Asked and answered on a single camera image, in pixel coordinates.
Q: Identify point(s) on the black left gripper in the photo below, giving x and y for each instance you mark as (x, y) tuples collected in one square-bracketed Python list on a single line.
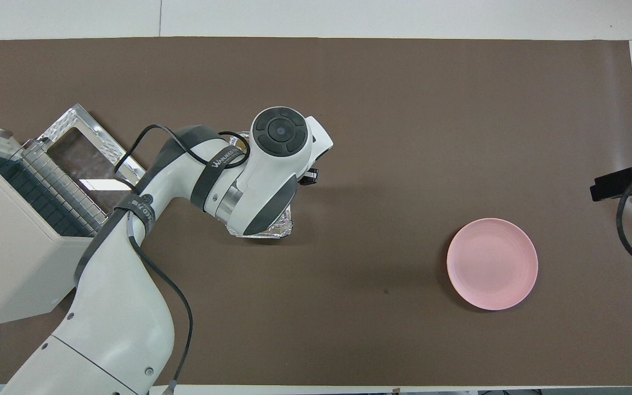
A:
[(309, 176)]

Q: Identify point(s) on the aluminium foil tray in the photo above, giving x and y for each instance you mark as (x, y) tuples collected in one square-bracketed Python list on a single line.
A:
[(280, 227)]

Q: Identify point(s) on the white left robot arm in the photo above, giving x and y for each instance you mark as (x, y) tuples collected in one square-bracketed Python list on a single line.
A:
[(113, 307)]

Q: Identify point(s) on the brown table mat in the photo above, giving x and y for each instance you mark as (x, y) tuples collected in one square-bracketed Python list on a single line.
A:
[(376, 137)]

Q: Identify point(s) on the pink round plate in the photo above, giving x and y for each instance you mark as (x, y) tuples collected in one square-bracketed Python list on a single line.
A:
[(491, 263)]

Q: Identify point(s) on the glass oven door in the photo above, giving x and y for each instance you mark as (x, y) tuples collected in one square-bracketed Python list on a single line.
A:
[(108, 149)]

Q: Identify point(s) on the cream toaster oven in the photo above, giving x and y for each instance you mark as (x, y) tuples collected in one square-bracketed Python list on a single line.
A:
[(9, 263)]

